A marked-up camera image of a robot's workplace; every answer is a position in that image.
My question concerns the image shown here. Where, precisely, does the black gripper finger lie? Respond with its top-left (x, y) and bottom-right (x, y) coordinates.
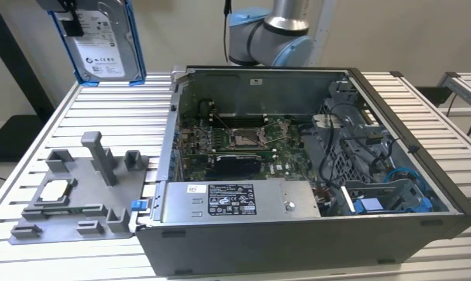
top-left (57, 0), bottom-right (84, 37)

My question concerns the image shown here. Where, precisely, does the hard disk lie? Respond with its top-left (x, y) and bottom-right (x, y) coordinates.
top-left (47, 0), bottom-right (148, 87)

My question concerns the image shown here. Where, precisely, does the grey disk bay cage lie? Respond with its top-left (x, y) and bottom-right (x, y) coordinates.
top-left (300, 80), bottom-right (455, 218)

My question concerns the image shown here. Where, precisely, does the black stand base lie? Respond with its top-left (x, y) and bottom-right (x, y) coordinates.
top-left (0, 114), bottom-right (45, 162)

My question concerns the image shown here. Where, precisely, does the thin locking lever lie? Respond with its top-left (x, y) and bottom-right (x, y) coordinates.
top-left (210, 112), bottom-right (232, 132)

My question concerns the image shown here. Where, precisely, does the black RAM slot bank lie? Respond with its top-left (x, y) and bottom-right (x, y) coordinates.
top-left (210, 113), bottom-right (270, 129)
top-left (211, 147), bottom-right (278, 155)

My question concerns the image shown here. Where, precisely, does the grey parts rack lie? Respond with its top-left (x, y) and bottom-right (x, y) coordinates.
top-left (7, 131), bottom-right (149, 246)

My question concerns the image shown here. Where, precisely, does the silver CPU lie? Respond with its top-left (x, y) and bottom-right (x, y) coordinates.
top-left (39, 180), bottom-right (71, 203)

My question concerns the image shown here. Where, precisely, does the CPU socket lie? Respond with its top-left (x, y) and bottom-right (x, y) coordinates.
top-left (227, 127), bottom-right (267, 149)

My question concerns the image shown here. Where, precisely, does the black finned heatsink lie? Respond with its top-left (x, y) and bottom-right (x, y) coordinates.
top-left (214, 154), bottom-right (264, 176)

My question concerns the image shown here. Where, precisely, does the metal socket cover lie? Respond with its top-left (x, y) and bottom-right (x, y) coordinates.
top-left (260, 118), bottom-right (295, 142)

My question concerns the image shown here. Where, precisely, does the silver power supply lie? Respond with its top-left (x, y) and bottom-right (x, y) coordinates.
top-left (159, 180), bottom-right (323, 227)

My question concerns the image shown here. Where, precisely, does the green motherboard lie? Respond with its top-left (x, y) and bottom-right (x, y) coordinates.
top-left (176, 115), bottom-right (318, 182)

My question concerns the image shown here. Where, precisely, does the black open PC case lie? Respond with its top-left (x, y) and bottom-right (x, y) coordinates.
top-left (135, 66), bottom-right (471, 277)

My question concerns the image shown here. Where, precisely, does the black box behind table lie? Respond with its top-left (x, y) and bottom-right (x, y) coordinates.
top-left (414, 86), bottom-right (454, 109)

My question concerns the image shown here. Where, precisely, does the blue carrier in bay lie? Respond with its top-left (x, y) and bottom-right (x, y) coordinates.
top-left (351, 198), bottom-right (386, 215)

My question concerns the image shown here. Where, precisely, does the metal slat side table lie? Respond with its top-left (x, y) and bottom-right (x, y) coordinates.
top-left (438, 71), bottom-right (471, 114)

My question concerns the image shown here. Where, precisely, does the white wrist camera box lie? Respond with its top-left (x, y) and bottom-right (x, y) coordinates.
top-left (35, 0), bottom-right (79, 13)

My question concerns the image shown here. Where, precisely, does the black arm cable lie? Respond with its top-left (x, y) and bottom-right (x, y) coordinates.
top-left (220, 0), bottom-right (234, 64)

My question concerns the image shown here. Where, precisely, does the white vertical post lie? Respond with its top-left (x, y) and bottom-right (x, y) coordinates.
top-left (312, 0), bottom-right (338, 67)

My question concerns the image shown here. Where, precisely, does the long black wire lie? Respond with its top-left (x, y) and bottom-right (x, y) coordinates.
top-left (319, 104), bottom-right (348, 188)

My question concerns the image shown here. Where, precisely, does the short black wire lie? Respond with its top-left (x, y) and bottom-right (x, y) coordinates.
top-left (370, 136), bottom-right (403, 177)

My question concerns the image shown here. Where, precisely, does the blue wire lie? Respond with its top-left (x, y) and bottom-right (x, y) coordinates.
top-left (384, 166), bottom-right (432, 206)

